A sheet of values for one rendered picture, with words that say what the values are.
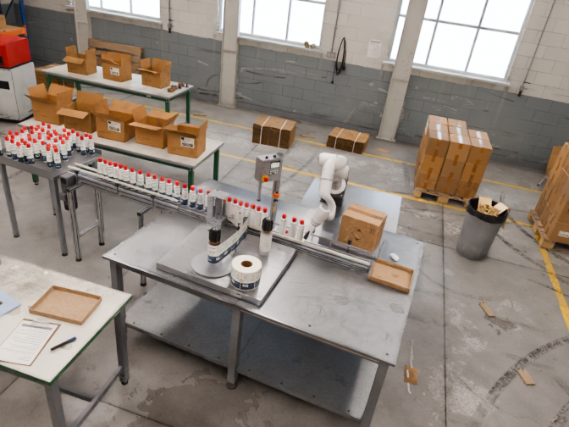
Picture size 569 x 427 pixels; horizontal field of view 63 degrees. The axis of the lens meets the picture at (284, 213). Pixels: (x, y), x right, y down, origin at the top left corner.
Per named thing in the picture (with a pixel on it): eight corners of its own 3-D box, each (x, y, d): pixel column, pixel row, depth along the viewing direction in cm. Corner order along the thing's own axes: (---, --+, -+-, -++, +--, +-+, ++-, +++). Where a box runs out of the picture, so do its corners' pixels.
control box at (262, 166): (253, 178, 357) (256, 155, 347) (272, 174, 366) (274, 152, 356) (260, 184, 350) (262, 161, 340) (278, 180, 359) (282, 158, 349)
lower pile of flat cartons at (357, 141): (325, 146, 789) (327, 134, 778) (333, 136, 834) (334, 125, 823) (361, 155, 774) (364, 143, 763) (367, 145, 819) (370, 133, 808)
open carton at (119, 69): (96, 79, 705) (95, 54, 687) (114, 74, 740) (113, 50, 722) (118, 84, 696) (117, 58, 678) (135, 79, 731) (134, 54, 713)
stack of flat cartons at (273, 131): (251, 142, 766) (252, 124, 750) (259, 132, 812) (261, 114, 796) (289, 149, 757) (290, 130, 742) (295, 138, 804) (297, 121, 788)
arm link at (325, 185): (335, 181, 352) (328, 220, 353) (318, 177, 345) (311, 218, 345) (342, 181, 344) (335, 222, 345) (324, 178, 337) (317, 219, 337)
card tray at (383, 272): (367, 280, 337) (368, 275, 335) (374, 261, 359) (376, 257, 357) (408, 293, 329) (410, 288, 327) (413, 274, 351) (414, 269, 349)
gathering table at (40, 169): (8, 236, 468) (-11, 152, 421) (56, 210, 519) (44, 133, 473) (64, 258, 448) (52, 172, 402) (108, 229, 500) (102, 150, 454)
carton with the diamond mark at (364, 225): (336, 242, 372) (342, 213, 359) (346, 230, 391) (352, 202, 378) (372, 255, 362) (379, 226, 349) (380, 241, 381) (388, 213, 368)
